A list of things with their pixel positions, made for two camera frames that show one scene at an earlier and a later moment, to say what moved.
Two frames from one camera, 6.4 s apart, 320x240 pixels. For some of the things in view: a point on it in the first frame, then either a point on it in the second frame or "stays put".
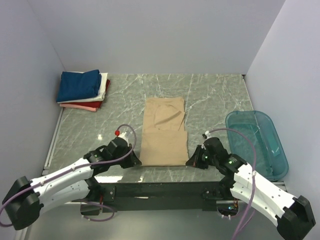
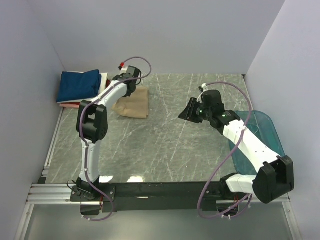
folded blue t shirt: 73,85 stays put
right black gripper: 195,161 → 188,113
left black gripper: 133,160 → 125,96
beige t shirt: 164,140 → 136,106
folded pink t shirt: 83,107 stays put
